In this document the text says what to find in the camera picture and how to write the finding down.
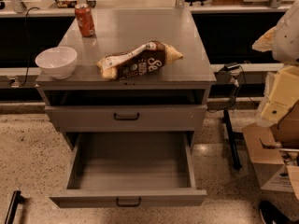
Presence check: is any white bowl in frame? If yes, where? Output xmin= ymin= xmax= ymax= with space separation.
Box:
xmin=36 ymin=46 xmax=78 ymax=79

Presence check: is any closed upper grey drawer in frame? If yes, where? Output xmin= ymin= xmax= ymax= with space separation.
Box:
xmin=45 ymin=105 xmax=206 ymax=133

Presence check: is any orange soda can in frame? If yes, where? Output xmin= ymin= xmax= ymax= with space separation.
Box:
xmin=75 ymin=4 xmax=95 ymax=37

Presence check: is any grey drawer cabinet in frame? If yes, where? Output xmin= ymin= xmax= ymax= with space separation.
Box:
xmin=35 ymin=7 xmax=218 ymax=151

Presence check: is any brown chip bag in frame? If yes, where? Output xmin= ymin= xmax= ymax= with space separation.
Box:
xmin=97 ymin=41 xmax=183 ymax=80

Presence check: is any cardboard box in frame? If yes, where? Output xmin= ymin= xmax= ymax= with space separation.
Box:
xmin=242 ymin=104 xmax=299 ymax=199

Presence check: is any open lower grey drawer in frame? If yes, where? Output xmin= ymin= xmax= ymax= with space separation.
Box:
xmin=50 ymin=132 xmax=206 ymax=208

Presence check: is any black metal bar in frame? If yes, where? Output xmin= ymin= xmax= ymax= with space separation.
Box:
xmin=5 ymin=190 xmax=24 ymax=224

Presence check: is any black shoe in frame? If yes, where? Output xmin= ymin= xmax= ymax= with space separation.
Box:
xmin=259 ymin=201 xmax=292 ymax=224

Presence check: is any black power cable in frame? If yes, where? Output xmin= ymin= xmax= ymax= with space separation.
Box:
xmin=8 ymin=7 xmax=41 ymax=88

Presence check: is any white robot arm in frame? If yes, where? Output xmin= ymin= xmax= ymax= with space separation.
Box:
xmin=252 ymin=0 xmax=299 ymax=127

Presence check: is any black stand with cables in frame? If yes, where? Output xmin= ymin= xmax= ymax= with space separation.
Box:
xmin=217 ymin=63 xmax=244 ymax=171

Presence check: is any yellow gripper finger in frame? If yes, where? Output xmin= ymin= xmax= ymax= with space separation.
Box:
xmin=256 ymin=65 xmax=299 ymax=127
xmin=252 ymin=27 xmax=276 ymax=52

